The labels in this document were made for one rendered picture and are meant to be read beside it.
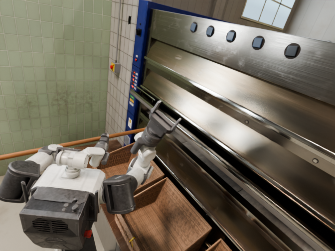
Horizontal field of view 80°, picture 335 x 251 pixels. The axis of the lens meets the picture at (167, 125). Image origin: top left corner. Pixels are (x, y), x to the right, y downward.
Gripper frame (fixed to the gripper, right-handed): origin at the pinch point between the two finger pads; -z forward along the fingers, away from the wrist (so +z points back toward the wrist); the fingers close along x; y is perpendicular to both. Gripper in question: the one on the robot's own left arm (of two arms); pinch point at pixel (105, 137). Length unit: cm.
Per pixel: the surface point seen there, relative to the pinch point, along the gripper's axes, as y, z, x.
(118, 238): 21, 39, 61
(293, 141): 95, 53, -49
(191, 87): 55, -7, -47
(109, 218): 11, 23, 61
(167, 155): 51, -13, 18
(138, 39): 10, -69, -64
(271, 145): 93, 44, -40
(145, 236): 41, 36, 60
